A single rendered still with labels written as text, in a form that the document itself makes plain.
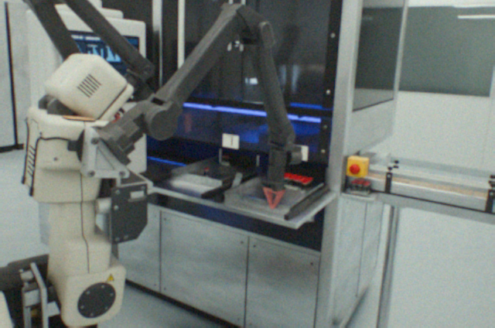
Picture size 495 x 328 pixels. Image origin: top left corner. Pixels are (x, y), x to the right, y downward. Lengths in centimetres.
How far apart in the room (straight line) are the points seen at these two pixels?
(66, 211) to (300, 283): 112
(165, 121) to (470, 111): 546
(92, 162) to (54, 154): 12
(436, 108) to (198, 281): 468
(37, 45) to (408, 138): 530
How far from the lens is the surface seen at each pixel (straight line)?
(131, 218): 118
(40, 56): 185
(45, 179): 113
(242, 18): 111
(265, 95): 124
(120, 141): 97
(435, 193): 174
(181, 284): 234
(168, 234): 227
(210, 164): 200
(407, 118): 627
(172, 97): 102
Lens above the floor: 139
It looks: 11 degrees down
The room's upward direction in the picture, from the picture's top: 3 degrees clockwise
